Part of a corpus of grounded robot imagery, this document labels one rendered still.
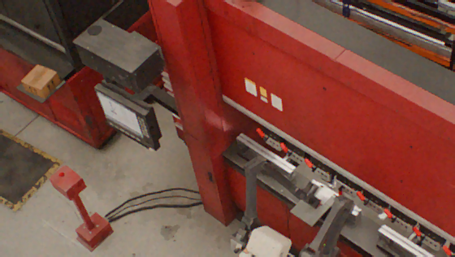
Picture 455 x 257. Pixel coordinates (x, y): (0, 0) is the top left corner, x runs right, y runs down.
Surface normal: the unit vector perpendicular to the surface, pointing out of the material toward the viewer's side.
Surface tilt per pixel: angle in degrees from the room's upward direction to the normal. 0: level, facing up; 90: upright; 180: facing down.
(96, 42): 0
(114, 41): 0
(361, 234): 0
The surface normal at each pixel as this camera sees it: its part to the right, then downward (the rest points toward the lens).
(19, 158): -0.08, -0.60
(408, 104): -0.66, 0.63
